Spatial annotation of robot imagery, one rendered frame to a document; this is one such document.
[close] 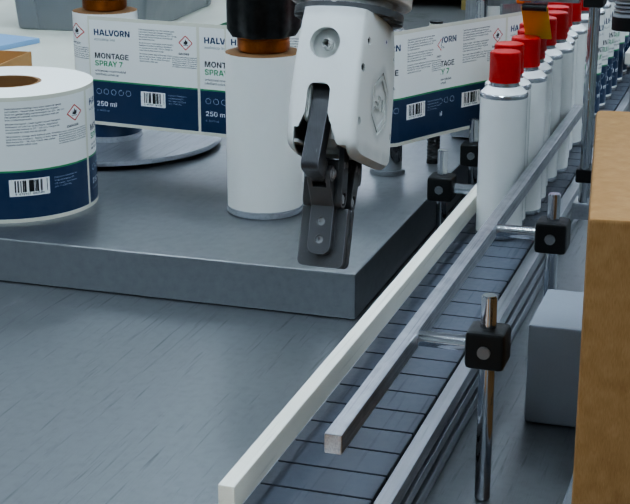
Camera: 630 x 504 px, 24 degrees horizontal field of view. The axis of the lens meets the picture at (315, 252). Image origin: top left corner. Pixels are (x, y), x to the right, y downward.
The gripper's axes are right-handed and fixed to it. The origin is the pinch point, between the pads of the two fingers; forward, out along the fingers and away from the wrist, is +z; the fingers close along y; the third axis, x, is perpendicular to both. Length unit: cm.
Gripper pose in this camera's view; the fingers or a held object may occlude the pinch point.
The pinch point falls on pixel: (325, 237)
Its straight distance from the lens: 98.8
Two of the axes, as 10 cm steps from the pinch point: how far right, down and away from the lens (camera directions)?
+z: -1.1, 9.9, -0.3
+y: 2.9, 0.6, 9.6
